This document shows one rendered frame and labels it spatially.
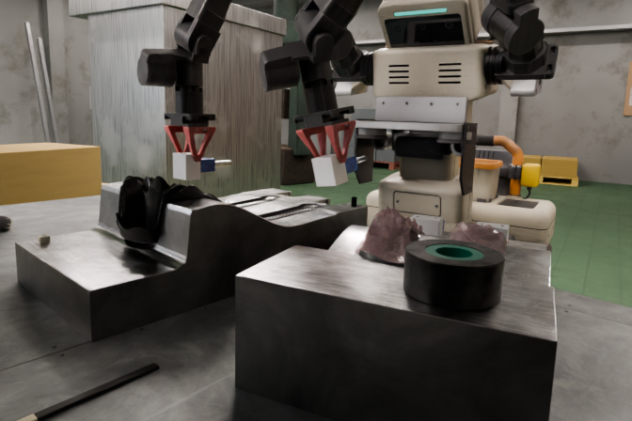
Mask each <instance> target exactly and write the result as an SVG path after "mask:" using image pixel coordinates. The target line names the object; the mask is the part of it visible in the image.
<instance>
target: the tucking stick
mask: <svg viewBox="0 0 632 421"><path fill-rule="evenodd" d="M157 369H159V366H158V365H157V364H155V363H153V364H150V365H148V366H144V367H142V368H139V369H138V370H136V371H133V372H131V373H129V374H126V375H124V376H121V377H119V378H117V379H114V380H113V381H111V382H107V383H105V384H102V385H100V386H97V387H95V388H93V389H90V390H88V391H86V392H84V393H82V394H80V395H77V396H75V397H72V398H69V399H66V400H64V401H62V402H59V403H57V404H56V405H53V406H51V407H48V408H46V409H44V410H41V411H39V412H37V413H33V414H30V415H28V416H26V417H24V418H22V419H19V420H17V421H41V420H43V419H45V418H47V417H50V416H52V415H54V414H57V413H60V412H62V411H65V410H67V409H69V408H71V407H73V406H75V405H77V404H80V403H82V402H84V401H86V400H89V399H91V398H95V397H96V396H98V395H100V394H103V393H105V392H107V391H110V390H112V389H114V388H116V387H119V386H121V385H123V384H125V383H127V382H130V381H133V380H135V379H137V378H140V377H142V376H144V375H146V374H149V373H151V372H152V371H155V370H157Z"/></svg>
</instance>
